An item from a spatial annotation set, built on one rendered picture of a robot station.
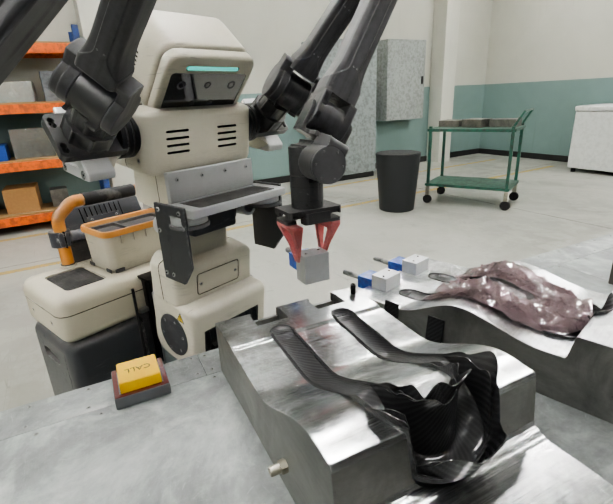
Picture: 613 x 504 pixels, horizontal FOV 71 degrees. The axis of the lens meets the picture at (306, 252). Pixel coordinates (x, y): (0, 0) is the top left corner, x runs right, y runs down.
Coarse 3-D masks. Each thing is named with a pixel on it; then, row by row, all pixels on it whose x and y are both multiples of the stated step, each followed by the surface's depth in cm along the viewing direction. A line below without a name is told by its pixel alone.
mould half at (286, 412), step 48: (240, 336) 65; (336, 336) 64; (384, 336) 64; (240, 384) 61; (288, 384) 54; (432, 384) 45; (528, 384) 46; (288, 432) 45; (336, 432) 39; (384, 432) 39; (528, 432) 47; (288, 480) 48; (336, 480) 36; (384, 480) 39; (480, 480) 42; (528, 480) 42; (576, 480) 42
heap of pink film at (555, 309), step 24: (504, 264) 79; (456, 288) 74; (480, 288) 70; (504, 288) 72; (528, 288) 75; (552, 288) 74; (504, 312) 67; (528, 312) 66; (552, 312) 66; (576, 312) 66
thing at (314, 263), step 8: (288, 248) 87; (312, 248) 79; (320, 248) 79; (304, 256) 75; (312, 256) 76; (320, 256) 76; (328, 256) 77; (296, 264) 78; (304, 264) 75; (312, 264) 76; (320, 264) 77; (328, 264) 78; (304, 272) 76; (312, 272) 76; (320, 272) 77; (328, 272) 78; (304, 280) 77; (312, 280) 77; (320, 280) 78
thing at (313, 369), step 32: (352, 320) 69; (288, 352) 61; (384, 352) 61; (480, 352) 48; (320, 384) 54; (352, 384) 51; (384, 384) 44; (448, 384) 42; (480, 384) 47; (384, 416) 40; (416, 416) 42; (448, 416) 43; (480, 416) 47; (416, 448) 44; (448, 448) 45; (480, 448) 45; (416, 480) 41; (448, 480) 40
